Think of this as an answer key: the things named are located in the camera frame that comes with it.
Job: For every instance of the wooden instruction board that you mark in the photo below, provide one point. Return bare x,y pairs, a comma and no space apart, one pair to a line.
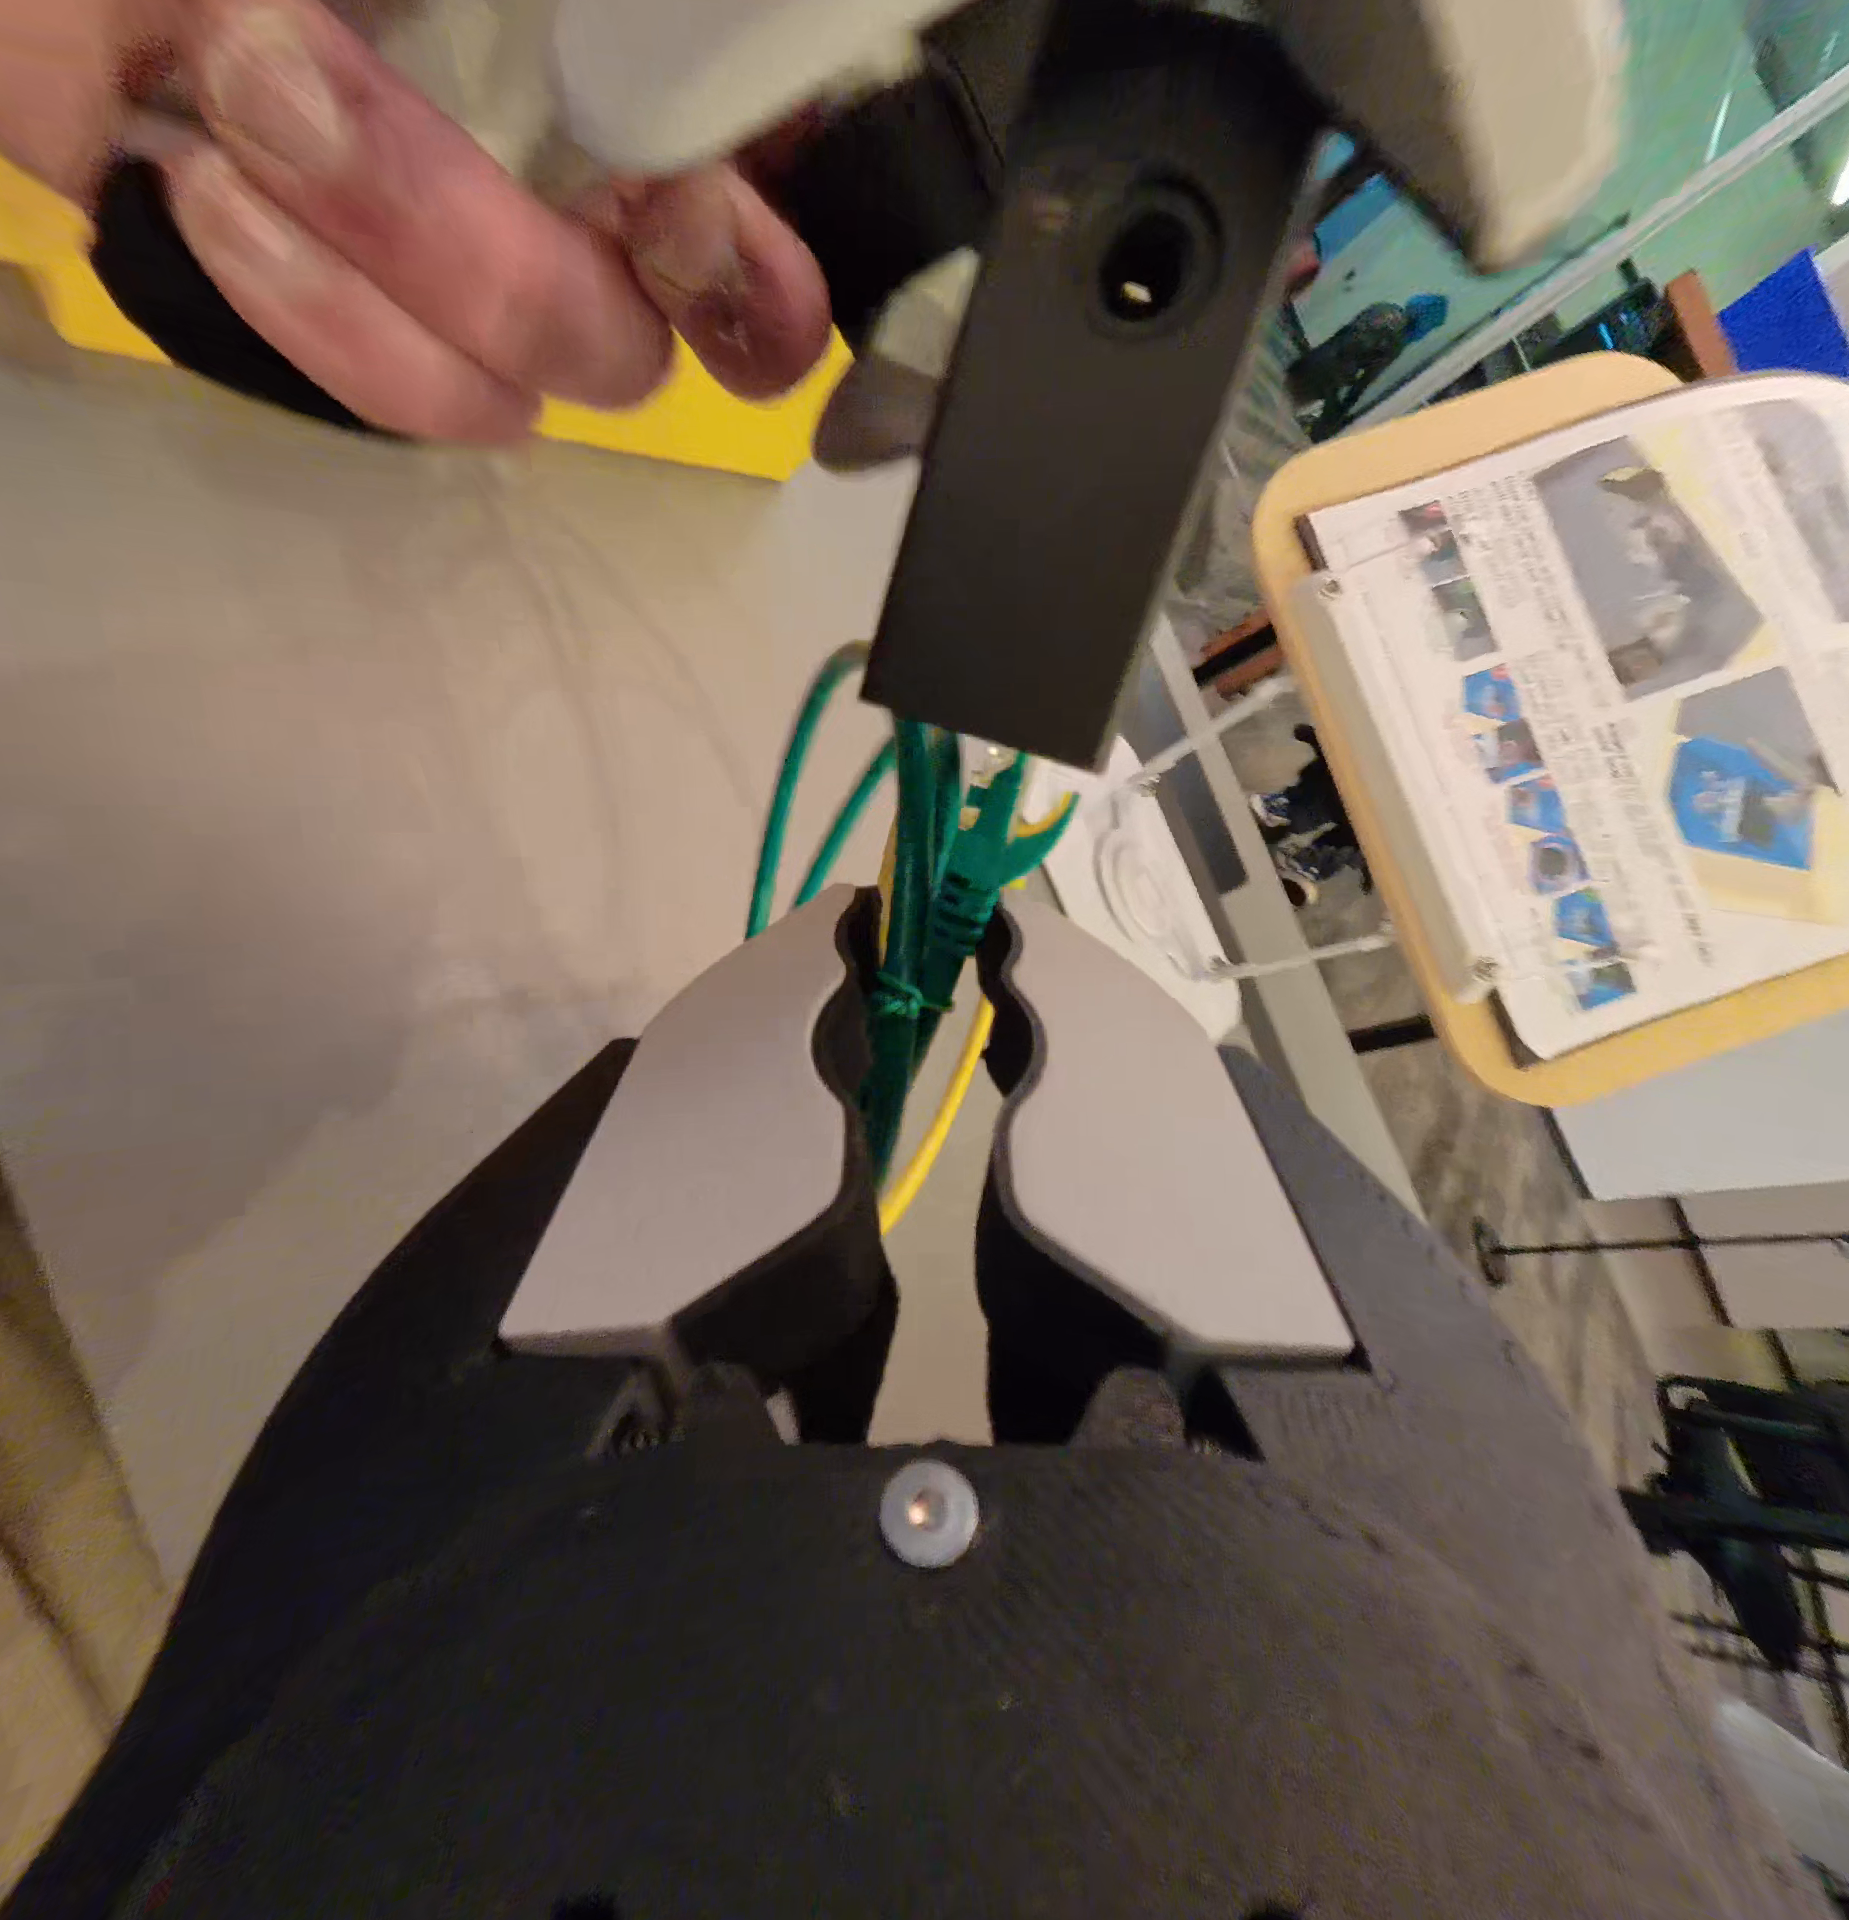
1463,434

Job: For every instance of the blue panel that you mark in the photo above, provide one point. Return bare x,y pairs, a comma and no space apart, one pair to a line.
1785,316

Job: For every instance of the black pole stand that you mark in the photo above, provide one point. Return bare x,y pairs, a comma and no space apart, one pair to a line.
1689,1245

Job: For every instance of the black network switch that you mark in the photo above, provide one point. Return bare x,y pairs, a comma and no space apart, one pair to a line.
1074,496

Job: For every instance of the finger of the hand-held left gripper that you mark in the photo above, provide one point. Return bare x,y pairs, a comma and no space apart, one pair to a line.
714,76
1495,106

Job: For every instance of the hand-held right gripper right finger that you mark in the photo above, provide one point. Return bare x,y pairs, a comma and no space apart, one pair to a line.
1165,1186

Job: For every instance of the person's left hand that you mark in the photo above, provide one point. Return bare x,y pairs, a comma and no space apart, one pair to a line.
413,269

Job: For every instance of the printed instruction sheet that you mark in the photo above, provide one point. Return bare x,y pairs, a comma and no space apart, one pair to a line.
1614,780

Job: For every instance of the clear acrylic stand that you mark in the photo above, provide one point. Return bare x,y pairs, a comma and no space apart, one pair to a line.
1150,902

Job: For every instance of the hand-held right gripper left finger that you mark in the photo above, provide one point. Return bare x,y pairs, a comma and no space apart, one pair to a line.
697,1171

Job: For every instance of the black office chair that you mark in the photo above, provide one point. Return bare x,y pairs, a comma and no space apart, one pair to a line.
1748,1515

